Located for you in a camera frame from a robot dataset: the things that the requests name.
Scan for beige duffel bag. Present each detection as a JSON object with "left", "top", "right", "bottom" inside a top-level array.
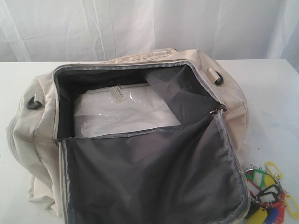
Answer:
[{"left": 7, "top": 49, "right": 250, "bottom": 224}]

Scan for metal key ring zipper pull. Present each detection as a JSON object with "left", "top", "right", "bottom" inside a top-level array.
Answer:
[{"left": 209, "top": 108, "right": 221, "bottom": 115}]

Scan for colourful plastic key tag bunch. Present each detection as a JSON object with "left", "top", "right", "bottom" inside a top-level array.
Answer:
[{"left": 244, "top": 161, "right": 299, "bottom": 224}]

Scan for white plastic-wrapped packet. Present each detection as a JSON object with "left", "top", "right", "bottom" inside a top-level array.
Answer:
[{"left": 74, "top": 84, "right": 180, "bottom": 138}]

